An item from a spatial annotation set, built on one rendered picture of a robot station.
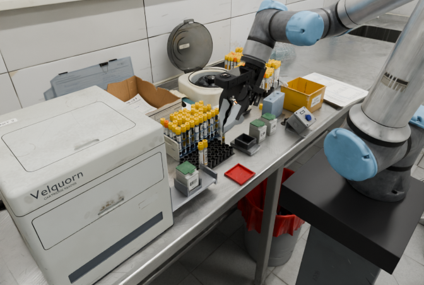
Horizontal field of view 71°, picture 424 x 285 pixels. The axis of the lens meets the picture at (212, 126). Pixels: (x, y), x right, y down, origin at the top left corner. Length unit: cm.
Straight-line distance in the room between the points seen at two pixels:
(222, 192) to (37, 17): 78
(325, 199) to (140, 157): 46
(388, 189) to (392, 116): 27
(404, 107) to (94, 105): 60
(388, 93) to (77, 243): 61
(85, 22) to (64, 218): 76
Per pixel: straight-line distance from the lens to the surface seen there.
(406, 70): 58
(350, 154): 65
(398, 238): 80
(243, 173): 93
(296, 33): 73
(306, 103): 123
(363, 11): 78
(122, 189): 61
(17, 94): 116
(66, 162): 55
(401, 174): 84
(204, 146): 87
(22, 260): 85
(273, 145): 106
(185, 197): 80
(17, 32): 111
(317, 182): 84
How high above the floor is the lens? 148
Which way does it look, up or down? 32 degrees down
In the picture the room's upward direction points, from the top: straight up
